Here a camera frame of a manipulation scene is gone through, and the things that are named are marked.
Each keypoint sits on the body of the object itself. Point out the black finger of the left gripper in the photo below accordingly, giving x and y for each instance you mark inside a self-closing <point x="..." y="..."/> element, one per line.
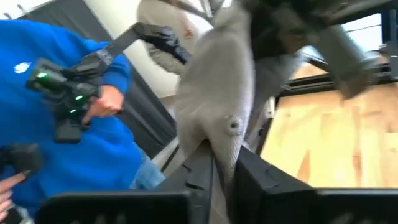
<point x="345" y="62"/>

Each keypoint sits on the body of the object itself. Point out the grey washed baseball cap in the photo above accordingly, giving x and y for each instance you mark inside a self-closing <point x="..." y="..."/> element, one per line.
<point x="217" y="87"/>

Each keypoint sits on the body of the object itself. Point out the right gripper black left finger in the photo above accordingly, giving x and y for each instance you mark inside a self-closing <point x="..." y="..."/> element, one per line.
<point x="186" y="199"/>

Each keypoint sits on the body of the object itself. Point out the black aluminium table frame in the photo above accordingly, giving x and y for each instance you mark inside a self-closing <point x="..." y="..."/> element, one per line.
<point x="311" y="85"/>

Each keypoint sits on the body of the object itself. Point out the person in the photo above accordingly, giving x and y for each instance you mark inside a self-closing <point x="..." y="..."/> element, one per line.
<point x="62" y="165"/>
<point x="155" y="12"/>

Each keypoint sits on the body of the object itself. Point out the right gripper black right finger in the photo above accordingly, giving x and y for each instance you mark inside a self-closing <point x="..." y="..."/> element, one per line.
<point x="273" y="199"/>

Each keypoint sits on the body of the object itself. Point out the person's hand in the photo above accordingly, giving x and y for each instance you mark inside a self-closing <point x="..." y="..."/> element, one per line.
<point x="7" y="193"/>
<point x="105" y="102"/>

